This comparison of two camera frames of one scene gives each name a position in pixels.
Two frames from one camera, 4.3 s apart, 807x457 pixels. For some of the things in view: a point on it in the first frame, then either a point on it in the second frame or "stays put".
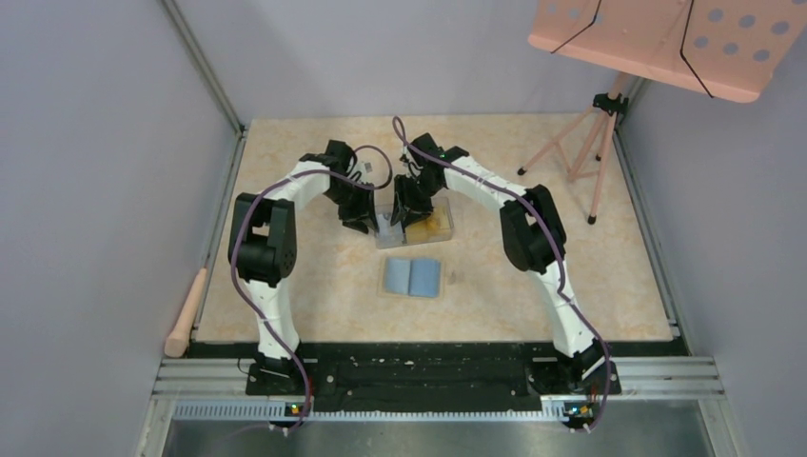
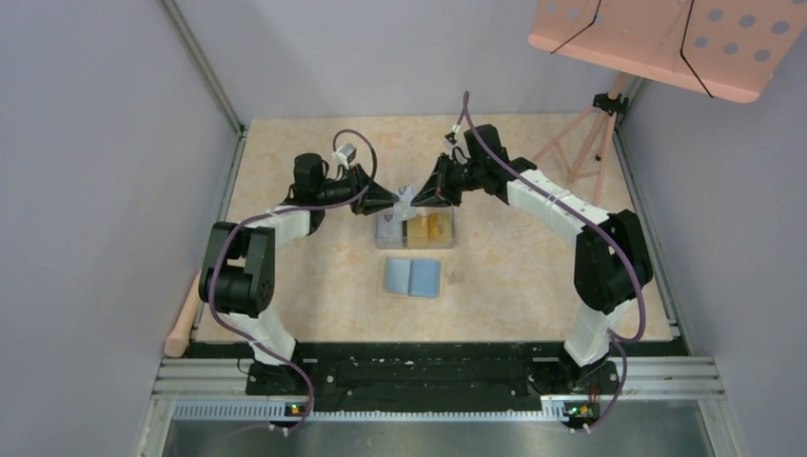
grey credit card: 388,235 stays put
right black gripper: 418,211 -> 431,194
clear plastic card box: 438,227 stays put
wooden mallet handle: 178,343 stays put
